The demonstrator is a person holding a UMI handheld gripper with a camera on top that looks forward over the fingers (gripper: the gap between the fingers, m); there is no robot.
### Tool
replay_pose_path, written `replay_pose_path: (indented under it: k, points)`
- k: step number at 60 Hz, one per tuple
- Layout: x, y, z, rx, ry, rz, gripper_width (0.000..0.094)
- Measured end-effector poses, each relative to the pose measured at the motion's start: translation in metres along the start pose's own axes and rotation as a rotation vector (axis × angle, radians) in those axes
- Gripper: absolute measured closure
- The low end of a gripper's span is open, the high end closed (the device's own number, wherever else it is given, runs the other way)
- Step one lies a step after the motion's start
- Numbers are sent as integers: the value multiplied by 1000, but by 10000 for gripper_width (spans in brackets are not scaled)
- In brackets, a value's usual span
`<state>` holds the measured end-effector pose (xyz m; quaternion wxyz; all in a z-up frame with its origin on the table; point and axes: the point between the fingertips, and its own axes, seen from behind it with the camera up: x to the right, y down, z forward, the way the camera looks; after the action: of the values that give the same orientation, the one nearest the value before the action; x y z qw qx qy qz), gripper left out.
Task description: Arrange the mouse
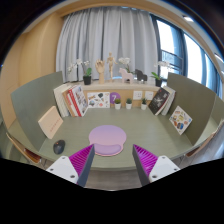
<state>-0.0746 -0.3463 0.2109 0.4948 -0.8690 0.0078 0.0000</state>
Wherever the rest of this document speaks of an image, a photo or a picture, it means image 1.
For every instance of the pink horse figurine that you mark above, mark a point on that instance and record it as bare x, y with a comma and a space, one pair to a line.
125, 75

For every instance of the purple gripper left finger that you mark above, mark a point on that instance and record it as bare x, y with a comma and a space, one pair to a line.
75, 168

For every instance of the white orchid behind horse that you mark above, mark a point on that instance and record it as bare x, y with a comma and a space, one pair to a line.
125, 61

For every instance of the small potted plant right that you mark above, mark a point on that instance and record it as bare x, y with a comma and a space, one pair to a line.
143, 103

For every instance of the white orchid black pot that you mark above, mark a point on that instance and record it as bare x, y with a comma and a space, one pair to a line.
156, 75
86, 69

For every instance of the small potted plant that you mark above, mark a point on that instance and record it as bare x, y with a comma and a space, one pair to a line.
117, 103
143, 103
128, 103

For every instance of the black horse figurine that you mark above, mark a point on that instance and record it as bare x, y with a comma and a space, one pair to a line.
141, 76

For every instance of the wooden chair right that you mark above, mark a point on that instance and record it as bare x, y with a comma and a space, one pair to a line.
202, 146

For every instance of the red patterned book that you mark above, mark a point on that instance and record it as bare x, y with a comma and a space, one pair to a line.
79, 100

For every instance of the small potted plant left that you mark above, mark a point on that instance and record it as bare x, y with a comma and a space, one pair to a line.
117, 103

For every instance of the black computer mouse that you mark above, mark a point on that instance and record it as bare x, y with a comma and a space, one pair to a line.
59, 146

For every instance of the wooden artist mannequin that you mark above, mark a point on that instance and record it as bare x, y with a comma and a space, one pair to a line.
111, 61

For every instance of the green right desk partition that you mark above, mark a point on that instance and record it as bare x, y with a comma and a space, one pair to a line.
202, 104

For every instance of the wooden hand model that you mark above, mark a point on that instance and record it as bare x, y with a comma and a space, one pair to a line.
100, 67

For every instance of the purple number seven disc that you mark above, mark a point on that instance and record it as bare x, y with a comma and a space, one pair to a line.
114, 96

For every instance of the white orchid black pot left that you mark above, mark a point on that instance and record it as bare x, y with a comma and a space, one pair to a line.
86, 69

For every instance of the white orchid black pot right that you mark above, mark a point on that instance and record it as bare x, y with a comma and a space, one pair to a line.
156, 75

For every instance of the green desk partition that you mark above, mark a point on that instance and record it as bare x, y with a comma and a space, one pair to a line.
202, 104
31, 101

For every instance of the black cover book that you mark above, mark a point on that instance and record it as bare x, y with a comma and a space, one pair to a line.
159, 100

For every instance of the sticker illustration card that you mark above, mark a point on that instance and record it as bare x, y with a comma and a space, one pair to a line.
98, 100

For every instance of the white upright book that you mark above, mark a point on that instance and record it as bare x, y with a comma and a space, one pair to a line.
58, 93

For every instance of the small potted plant middle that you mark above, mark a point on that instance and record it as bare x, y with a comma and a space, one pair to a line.
128, 103

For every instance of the grey curtain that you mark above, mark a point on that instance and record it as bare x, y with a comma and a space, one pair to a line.
98, 33

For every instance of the green left desk partition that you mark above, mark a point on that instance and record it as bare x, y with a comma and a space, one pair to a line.
31, 101

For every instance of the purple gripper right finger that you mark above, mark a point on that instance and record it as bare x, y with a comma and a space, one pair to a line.
151, 167

